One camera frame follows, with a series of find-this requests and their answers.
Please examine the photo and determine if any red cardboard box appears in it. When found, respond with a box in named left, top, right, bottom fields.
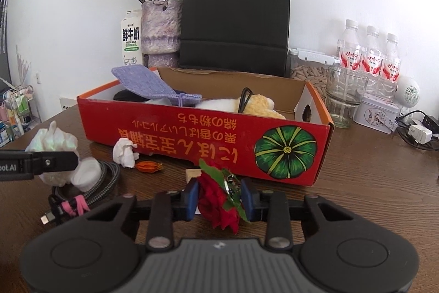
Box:
left=76, top=66, right=335, bottom=187

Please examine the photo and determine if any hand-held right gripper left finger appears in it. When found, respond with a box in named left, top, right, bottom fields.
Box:
left=80, top=178, right=200, bottom=252

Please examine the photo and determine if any clear glass cup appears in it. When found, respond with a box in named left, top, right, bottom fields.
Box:
left=324, top=65, right=369, bottom=129

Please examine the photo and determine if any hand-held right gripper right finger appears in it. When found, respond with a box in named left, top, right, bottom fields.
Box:
left=241, top=178, right=357, bottom=252

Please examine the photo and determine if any white and yellow plush toy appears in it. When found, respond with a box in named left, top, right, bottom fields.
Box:
left=197, top=94, right=287, bottom=120

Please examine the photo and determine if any silver metal keychain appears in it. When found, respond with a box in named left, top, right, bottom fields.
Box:
left=223, top=174, right=242, bottom=197

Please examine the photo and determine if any purple white textured vase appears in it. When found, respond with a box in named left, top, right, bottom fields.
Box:
left=141, top=0, right=183, bottom=69

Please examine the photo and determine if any small crumpled white tissue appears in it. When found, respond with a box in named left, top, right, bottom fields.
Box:
left=112, top=138, right=140, bottom=168

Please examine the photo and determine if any black power adapter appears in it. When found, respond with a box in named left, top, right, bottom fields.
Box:
left=422, top=113, right=439, bottom=134

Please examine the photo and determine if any clear seed container white lid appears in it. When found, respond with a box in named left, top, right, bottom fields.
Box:
left=287, top=48, right=338, bottom=101

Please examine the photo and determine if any white green milk carton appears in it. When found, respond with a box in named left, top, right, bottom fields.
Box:
left=120, top=9, right=144, bottom=67

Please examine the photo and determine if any purple knitted cloth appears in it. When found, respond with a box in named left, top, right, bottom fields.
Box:
left=111, top=64, right=203, bottom=107

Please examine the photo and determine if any black paper bag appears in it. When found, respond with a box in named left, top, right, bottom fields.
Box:
left=178, top=0, right=291, bottom=78

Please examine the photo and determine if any white charger with cables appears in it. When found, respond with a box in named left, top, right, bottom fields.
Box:
left=394, top=109, right=439, bottom=151

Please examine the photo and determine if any dark navy pouch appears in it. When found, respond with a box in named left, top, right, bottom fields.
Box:
left=113, top=90, right=151, bottom=103

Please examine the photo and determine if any white charger plug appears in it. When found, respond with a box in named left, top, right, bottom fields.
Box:
left=407, top=124, right=433, bottom=145

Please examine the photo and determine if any black wall board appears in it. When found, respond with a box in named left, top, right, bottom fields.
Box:
left=0, top=0, right=9, bottom=81

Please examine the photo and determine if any white round speaker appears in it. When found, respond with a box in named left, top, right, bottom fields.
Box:
left=394, top=75, right=421, bottom=108

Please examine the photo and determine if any small orange dried husk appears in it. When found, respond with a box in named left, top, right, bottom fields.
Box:
left=134, top=161, right=164, bottom=173

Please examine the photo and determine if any white flat box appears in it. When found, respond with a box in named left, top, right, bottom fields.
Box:
left=59, top=97, right=78, bottom=111

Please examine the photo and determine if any wire rack with toiletries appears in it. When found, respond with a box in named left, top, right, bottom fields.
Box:
left=0, top=85, right=36, bottom=146

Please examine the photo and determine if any floral tin box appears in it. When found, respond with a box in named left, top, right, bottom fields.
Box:
left=353, top=94, right=402, bottom=135

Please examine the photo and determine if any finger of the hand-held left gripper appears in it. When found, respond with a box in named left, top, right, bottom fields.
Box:
left=24, top=150, right=80, bottom=176

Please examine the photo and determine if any red artificial rose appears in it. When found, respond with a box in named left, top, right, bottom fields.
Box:
left=197, top=158, right=251, bottom=235

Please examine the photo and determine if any dried lavender sprig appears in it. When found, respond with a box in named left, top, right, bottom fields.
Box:
left=15, top=45, right=33, bottom=88

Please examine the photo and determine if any grey braided cable pink tie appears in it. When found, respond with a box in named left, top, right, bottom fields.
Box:
left=39, top=159, right=120, bottom=225

